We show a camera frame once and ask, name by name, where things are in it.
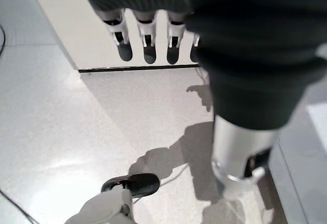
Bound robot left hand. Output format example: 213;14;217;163
75;0;327;201

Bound robot left leg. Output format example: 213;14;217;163
63;173;160;224

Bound white medical cart blue drawers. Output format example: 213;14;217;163
268;85;327;224

